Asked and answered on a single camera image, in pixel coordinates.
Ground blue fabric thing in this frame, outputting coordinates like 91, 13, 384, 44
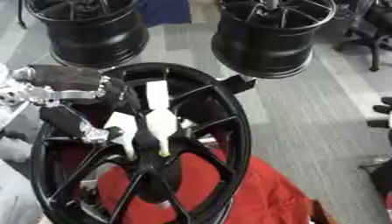
137, 0, 193, 28

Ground white pin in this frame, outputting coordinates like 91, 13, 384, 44
102, 111, 141, 161
143, 108, 181, 158
145, 80, 172, 111

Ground black spoked wheel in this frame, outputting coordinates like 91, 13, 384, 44
29, 61, 253, 224

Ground black chair base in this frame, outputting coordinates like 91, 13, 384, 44
366, 95, 392, 130
358, 157, 392, 203

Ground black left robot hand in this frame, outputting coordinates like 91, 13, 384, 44
27, 64, 144, 144

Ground black wheel rim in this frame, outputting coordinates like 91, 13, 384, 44
21, 0, 151, 68
209, 0, 339, 80

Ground black office chair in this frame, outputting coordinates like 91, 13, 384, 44
333, 0, 392, 73

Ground black cable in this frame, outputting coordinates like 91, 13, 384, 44
15, 0, 30, 30

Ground black wheel stand bracket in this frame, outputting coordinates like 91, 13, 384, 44
219, 74, 257, 95

